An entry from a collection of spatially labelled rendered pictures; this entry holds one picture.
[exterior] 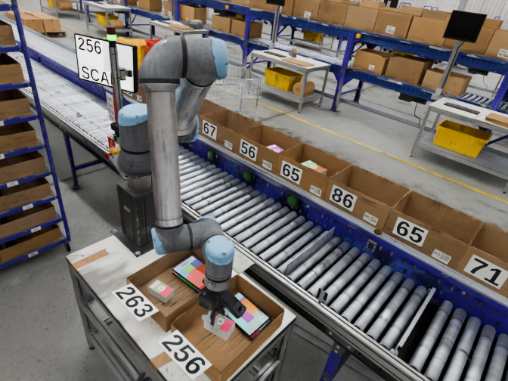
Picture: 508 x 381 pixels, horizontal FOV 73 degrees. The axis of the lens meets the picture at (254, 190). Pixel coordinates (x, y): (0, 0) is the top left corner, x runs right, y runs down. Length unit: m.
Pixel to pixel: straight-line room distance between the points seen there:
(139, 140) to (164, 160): 0.54
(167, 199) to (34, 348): 1.70
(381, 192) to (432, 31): 4.47
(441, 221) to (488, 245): 0.25
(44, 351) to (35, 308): 0.35
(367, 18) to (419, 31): 0.94
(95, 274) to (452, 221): 1.90
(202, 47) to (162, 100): 0.19
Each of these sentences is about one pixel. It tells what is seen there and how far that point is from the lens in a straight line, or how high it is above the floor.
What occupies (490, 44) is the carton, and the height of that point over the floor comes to 1.53.
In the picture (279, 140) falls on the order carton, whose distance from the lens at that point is 2.62.
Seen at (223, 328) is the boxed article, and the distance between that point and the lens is 1.32.
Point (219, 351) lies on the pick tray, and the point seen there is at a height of 0.76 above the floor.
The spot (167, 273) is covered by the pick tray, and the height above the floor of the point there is 0.76.
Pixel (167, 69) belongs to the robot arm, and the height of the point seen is 1.77.
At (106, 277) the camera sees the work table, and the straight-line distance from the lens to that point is 1.80.
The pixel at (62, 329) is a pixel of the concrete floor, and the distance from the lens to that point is 2.63.
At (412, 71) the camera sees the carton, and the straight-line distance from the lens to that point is 6.30.
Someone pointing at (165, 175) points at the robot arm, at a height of 1.48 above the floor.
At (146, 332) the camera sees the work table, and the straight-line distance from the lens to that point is 1.57.
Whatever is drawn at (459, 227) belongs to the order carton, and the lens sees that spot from 2.24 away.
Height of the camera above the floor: 2.03
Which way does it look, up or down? 32 degrees down
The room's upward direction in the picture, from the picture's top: 8 degrees clockwise
